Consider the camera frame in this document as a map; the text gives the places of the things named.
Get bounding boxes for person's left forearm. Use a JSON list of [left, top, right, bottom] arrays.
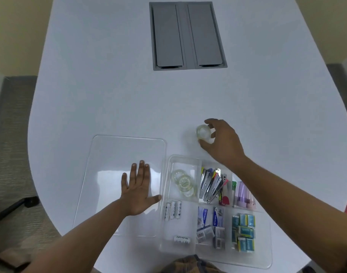
[[21, 198, 129, 273]]

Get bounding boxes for person's left hand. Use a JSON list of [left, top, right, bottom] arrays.
[[121, 160, 162, 217]]

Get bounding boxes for person's right forearm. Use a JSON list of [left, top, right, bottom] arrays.
[[230, 156, 347, 273]]

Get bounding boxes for black chair base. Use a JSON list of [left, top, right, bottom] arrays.
[[0, 196, 40, 227]]

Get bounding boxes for grey table cable box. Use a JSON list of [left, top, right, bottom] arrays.
[[149, 1, 228, 71]]

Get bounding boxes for stack of teal small boxes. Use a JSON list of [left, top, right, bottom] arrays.
[[232, 213, 256, 253]]

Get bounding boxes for person's plaid clothing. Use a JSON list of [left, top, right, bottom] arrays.
[[160, 255, 225, 273]]

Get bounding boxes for person's right hand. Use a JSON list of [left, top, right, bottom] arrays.
[[199, 118, 246, 169]]

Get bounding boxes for pile of small metal staplers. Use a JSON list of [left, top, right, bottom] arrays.
[[199, 167, 228, 204]]

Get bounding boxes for blue and white staple box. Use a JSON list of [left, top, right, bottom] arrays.
[[197, 207, 208, 228], [213, 206, 224, 228]]

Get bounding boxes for red and white stapler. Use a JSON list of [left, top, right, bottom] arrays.
[[220, 174, 231, 206]]

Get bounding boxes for clear tape roll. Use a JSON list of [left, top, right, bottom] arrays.
[[196, 125, 212, 140], [181, 186, 197, 198], [171, 169, 187, 184], [178, 176, 194, 192]]

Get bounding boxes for clear plastic lid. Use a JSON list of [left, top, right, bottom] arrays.
[[72, 135, 167, 238]]

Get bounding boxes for purple sticky flag packets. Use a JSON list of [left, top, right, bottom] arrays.
[[235, 181, 257, 211]]

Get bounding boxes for clear plastic organizer tray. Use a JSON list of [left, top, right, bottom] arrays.
[[159, 154, 273, 269]]

